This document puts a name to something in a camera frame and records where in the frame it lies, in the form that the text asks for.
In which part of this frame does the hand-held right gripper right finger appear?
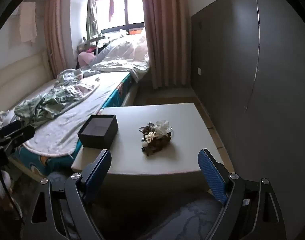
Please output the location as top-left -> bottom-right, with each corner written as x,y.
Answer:
198,149 -> 287,240

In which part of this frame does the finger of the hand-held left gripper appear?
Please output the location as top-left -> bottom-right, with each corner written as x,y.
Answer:
5,124 -> 36,147
0,119 -> 22,138

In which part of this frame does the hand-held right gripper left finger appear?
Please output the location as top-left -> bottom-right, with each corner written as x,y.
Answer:
24,149 -> 112,240

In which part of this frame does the black jewelry box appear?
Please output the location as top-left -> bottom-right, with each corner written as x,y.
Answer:
77,114 -> 118,148

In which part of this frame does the pile of beaded jewelry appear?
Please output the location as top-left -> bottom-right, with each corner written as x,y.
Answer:
139,120 -> 173,157

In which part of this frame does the white low table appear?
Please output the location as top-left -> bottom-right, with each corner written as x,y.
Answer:
71,102 -> 224,195

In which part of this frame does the crumpled green garment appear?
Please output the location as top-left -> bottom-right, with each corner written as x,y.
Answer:
14,70 -> 93,123

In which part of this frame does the white fleece blanket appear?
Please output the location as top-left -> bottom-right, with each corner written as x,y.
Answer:
7,75 -> 131,157

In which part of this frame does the bed with cream headboard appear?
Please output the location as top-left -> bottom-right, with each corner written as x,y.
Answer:
0,50 -> 139,178

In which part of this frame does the teal printed bed sheet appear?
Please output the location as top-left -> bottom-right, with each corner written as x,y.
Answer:
11,72 -> 131,175

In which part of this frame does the pink plush toy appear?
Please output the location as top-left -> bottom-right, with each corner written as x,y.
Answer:
77,51 -> 98,69

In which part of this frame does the white hanging towel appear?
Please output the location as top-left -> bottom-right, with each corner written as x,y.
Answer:
19,1 -> 38,43

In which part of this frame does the narrow beige curtain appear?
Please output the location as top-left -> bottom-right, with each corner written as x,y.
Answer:
44,0 -> 75,79

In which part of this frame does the white duvet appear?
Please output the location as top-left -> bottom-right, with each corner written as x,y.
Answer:
91,27 -> 151,83

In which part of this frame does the grey wardrobe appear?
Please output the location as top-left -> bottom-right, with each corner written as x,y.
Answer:
191,0 -> 305,240

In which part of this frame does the green hanging garment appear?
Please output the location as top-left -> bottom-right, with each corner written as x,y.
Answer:
86,0 -> 102,40

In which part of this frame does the wide beige curtain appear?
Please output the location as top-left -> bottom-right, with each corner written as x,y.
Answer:
140,0 -> 193,89

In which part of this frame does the pink hanging garment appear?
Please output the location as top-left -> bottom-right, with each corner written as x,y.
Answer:
108,0 -> 115,22

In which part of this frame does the window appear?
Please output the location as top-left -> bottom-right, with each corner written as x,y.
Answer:
87,0 -> 145,34

